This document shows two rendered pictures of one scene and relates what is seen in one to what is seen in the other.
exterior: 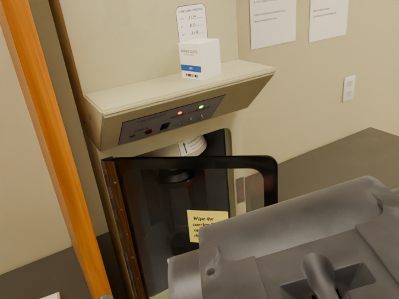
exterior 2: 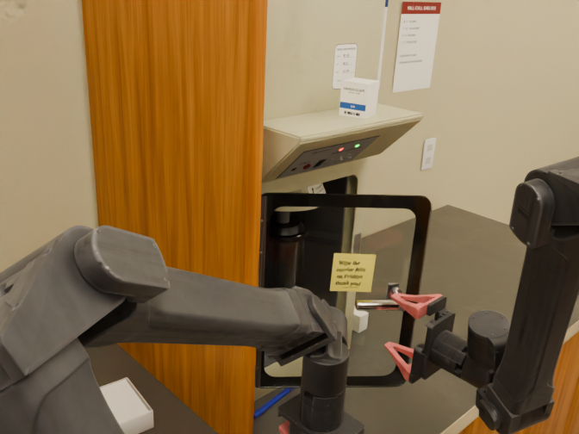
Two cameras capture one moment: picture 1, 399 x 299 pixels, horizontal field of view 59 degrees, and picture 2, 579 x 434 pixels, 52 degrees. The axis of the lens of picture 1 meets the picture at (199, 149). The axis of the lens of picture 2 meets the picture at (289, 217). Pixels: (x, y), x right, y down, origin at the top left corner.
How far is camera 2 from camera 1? 0.54 m
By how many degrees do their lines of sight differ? 16
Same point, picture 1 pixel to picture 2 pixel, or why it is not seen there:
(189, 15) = (345, 53)
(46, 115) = (252, 136)
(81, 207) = (255, 235)
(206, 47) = (371, 88)
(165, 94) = (344, 127)
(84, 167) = not seen: hidden behind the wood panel
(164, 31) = (323, 66)
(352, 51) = (434, 108)
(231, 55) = not seen: hidden behind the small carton
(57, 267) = (98, 358)
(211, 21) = (360, 62)
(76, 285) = (137, 375)
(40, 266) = not seen: hidden behind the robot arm
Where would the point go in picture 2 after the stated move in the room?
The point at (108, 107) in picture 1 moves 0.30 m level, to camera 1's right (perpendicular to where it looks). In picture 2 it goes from (301, 134) to (474, 130)
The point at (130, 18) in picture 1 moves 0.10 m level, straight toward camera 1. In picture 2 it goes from (300, 51) to (328, 59)
